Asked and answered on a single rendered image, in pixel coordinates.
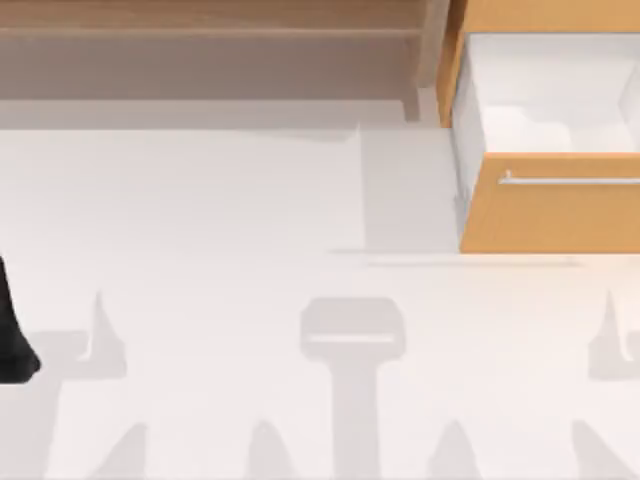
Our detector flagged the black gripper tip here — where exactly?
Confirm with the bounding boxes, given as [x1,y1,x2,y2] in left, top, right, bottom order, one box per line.
[0,256,42,386]

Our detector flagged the pale wooden drawer front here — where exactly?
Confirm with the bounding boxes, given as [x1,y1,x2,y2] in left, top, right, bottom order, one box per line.
[458,152,640,255]

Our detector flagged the wooden cupboard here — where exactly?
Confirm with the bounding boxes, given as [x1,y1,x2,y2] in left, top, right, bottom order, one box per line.
[435,0,640,129]

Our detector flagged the long metal drawer handle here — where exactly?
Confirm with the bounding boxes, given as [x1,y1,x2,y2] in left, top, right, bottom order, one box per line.
[498,170,640,187]

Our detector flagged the wooden open shelf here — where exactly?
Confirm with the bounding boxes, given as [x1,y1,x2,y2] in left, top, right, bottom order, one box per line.
[0,0,441,123]

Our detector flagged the pulled-out drawer white inside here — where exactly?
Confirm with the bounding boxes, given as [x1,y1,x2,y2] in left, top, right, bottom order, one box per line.
[450,32,640,210]

